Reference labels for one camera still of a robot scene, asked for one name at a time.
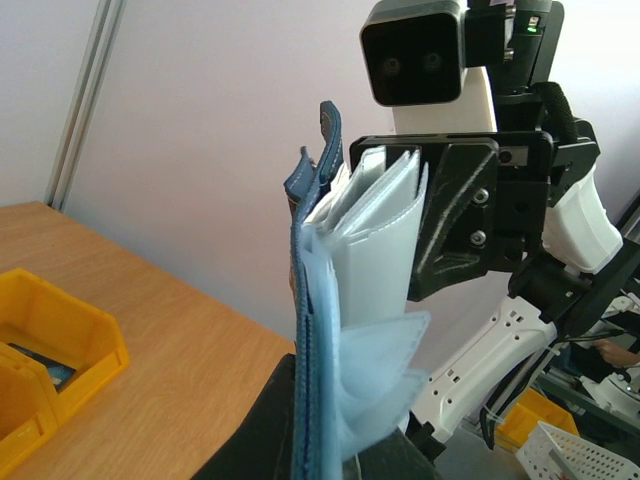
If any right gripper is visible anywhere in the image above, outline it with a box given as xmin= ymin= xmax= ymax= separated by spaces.
xmin=349 ymin=132 xmax=553 ymax=301

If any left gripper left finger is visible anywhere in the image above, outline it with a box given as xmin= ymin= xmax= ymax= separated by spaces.
xmin=193 ymin=354 xmax=295 ymax=480

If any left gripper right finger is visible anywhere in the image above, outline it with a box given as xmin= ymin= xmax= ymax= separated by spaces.
xmin=342 ymin=429 xmax=442 ymax=480

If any blue card holder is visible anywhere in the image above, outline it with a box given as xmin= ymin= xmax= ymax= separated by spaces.
xmin=284 ymin=101 xmax=430 ymax=479

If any blue credit card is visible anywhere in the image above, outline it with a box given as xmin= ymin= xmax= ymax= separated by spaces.
xmin=9 ymin=343 xmax=76 ymax=392

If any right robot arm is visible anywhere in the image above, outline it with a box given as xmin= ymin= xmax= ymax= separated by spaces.
xmin=349 ymin=1 xmax=639 ymax=460

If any yellow crate in background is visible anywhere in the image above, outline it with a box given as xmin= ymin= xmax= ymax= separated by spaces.
xmin=495 ymin=388 xmax=579 ymax=452

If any white perforated basket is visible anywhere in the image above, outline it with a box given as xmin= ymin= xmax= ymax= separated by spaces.
xmin=516 ymin=422 xmax=639 ymax=480

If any right yellow bin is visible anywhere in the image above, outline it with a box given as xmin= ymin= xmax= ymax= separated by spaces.
xmin=1 ymin=269 xmax=130 ymax=424

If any yellow bin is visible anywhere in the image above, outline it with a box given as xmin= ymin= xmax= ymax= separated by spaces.
xmin=1 ymin=343 xmax=58 ymax=479
xmin=1 ymin=269 xmax=130 ymax=424

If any middle yellow bin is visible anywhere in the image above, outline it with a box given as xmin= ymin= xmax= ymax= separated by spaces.
xmin=1 ymin=343 xmax=58 ymax=479

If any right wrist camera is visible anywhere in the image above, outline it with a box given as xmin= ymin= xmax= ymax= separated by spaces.
xmin=359 ymin=1 xmax=516 ymax=135

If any right aluminium frame post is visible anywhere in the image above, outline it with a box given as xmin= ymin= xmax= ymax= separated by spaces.
xmin=44 ymin=0 xmax=127 ymax=211

